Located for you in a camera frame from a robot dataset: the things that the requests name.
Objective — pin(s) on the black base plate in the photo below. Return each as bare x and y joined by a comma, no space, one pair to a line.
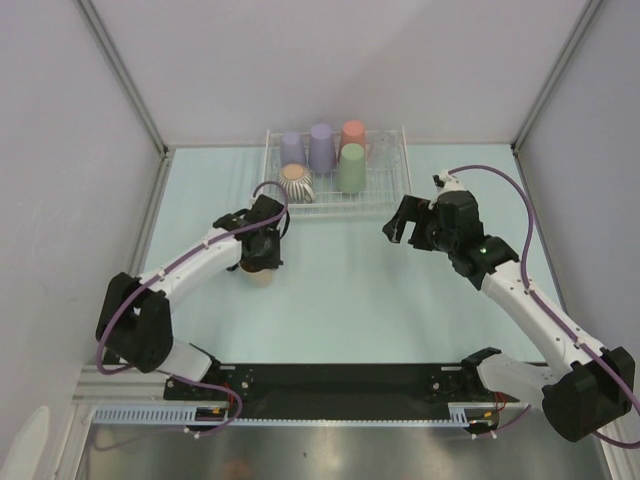
362,390

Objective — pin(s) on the slotted cable duct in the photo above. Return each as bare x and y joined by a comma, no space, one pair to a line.
206,417

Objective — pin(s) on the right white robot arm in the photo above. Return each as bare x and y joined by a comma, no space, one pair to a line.
584,386

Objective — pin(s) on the tall lilac plastic cup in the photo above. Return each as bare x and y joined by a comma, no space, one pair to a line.
322,153

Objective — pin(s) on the white wire dish rack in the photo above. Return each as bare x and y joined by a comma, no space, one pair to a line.
385,188

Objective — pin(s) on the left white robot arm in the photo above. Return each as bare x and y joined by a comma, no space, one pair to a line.
135,322

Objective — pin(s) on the salmon pink plastic cup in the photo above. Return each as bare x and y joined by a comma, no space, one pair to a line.
353,132

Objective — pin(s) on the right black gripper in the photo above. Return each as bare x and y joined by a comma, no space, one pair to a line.
412,209

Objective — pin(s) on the beige plastic cup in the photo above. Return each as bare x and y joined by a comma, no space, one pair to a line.
257,278

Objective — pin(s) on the striped ceramic mug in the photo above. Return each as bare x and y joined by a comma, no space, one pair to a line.
297,181

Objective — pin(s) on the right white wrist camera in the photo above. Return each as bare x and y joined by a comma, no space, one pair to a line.
446,182

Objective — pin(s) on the left lilac plastic cup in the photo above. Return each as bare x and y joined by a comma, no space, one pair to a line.
292,149

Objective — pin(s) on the green plastic cup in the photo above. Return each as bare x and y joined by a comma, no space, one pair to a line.
352,169

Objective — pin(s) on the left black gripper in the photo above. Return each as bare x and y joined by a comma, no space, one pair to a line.
272,262

